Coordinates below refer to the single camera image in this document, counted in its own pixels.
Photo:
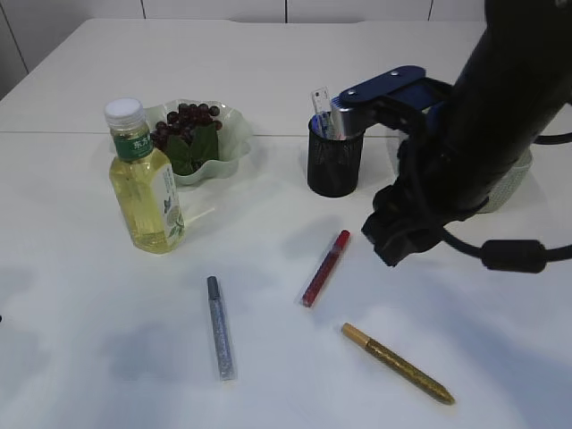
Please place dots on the gold glitter pen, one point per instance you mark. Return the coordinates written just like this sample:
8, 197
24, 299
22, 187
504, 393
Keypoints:
398, 364

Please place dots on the clear plastic ruler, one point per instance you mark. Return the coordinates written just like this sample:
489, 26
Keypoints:
321, 100

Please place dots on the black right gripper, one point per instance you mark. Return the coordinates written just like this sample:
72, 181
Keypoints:
410, 215

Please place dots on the silver glitter pen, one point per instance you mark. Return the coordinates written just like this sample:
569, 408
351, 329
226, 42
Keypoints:
222, 340

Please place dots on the blue handled scissors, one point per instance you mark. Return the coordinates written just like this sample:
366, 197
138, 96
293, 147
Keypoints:
323, 126

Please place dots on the black mesh pen holder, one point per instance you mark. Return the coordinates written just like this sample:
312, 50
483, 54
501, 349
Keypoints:
332, 165

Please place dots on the purple grape bunch with leaf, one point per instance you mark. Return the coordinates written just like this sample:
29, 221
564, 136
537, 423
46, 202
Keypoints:
188, 135

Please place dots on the red glitter pen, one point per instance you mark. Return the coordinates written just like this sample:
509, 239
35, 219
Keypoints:
323, 272

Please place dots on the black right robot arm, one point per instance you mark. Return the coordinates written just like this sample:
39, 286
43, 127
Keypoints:
513, 84

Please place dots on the pale green wavy glass plate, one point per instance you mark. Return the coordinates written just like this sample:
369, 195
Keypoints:
233, 141

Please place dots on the yellow tea plastic bottle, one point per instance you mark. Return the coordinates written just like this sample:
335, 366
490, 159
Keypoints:
143, 180

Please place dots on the pale green plastic basket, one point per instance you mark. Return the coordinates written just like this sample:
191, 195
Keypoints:
509, 183

